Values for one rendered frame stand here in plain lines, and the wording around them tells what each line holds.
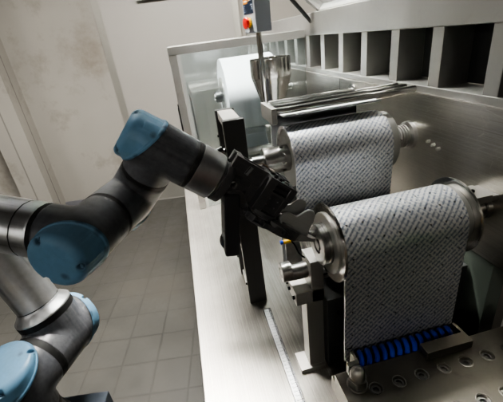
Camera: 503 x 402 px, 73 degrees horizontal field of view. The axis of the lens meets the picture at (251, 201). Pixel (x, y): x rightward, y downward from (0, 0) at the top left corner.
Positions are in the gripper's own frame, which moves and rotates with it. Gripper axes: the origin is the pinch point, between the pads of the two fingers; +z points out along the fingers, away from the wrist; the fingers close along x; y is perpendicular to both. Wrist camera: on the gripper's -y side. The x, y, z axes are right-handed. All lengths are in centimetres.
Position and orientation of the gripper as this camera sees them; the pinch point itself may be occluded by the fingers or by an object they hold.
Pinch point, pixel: (305, 237)
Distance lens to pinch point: 63.0
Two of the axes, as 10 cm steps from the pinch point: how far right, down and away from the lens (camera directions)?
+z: 8.2, 4.3, 3.9
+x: -2.1, -4.1, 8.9
